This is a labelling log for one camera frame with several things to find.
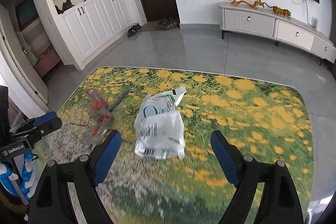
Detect golden tiger ornament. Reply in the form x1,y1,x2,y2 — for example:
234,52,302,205
272,6,292,18

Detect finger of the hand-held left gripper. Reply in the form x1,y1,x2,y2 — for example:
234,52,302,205
10,112,63,144

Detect flower printed table cover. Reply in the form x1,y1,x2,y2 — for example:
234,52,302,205
34,67,315,224

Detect person's left hand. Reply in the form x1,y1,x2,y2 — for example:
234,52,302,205
0,152,36,201

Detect bed with pink cover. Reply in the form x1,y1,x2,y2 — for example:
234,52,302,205
16,27,62,77

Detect clear red snack wrapper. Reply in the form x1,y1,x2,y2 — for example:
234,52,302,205
83,88,114,143

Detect black plastic strip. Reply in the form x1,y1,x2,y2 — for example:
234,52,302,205
112,90,130,111

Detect clear printed plastic bag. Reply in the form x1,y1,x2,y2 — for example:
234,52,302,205
134,85,187,161

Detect black slippers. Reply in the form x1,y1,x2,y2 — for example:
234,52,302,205
127,25,142,38

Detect white panelled cupboard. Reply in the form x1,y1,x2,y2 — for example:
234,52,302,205
38,0,142,71

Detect golden dragon ornament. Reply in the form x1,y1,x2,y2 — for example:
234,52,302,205
223,0,265,9

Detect black television cables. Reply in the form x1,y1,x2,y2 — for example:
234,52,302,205
287,0,311,22

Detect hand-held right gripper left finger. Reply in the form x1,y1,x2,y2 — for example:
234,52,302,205
28,130,122,224

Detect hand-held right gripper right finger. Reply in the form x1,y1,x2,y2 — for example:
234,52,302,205
210,130,303,224

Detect brown sandals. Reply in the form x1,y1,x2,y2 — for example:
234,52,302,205
157,17,180,30

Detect white television cabinet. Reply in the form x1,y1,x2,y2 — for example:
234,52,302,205
218,2,336,64

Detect dark handbag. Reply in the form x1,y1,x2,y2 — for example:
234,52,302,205
55,0,74,14

